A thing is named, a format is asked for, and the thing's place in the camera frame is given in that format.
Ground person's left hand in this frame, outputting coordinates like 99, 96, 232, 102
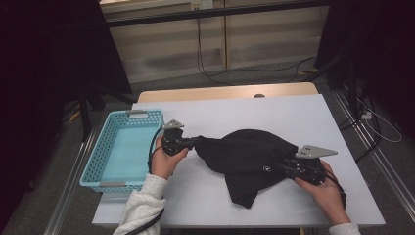
150, 135, 190, 180

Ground right hand-held gripper cable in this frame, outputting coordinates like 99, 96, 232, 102
312, 163, 347, 210

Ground aluminium floor rail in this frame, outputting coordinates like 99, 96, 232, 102
43, 128, 99, 235
331, 89, 415, 214

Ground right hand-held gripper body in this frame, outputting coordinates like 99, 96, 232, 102
282, 145, 339, 186

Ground black metal stand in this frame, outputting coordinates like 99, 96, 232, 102
77, 82, 138, 143
306, 53, 360, 116

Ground black cable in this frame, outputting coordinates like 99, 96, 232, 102
195, 18, 236, 87
208, 55, 317, 79
337, 94, 383, 164

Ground white wall socket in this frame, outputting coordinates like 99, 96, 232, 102
190, 0, 214, 10

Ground white cable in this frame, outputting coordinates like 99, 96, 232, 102
355, 96, 403, 144

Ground left hand-held gripper cable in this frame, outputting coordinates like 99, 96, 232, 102
125, 126, 165, 235

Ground black curtain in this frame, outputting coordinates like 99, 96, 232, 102
0, 0, 133, 229
314, 0, 415, 138

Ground person's right hand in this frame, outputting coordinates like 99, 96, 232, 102
294, 161, 352, 226

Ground beige cabinet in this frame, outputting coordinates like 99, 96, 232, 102
99, 0, 331, 84

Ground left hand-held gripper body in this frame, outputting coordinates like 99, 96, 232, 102
161, 118, 197, 157

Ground light blue plastic basket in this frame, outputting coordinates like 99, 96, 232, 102
79, 109, 166, 194

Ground hand-held gripper cable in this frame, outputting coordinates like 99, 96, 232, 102
125, 126, 165, 235
312, 163, 347, 210

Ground black horizontal bar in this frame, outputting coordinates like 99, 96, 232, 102
106, 0, 331, 28

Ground black pants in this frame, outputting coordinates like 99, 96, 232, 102
194, 128, 300, 210

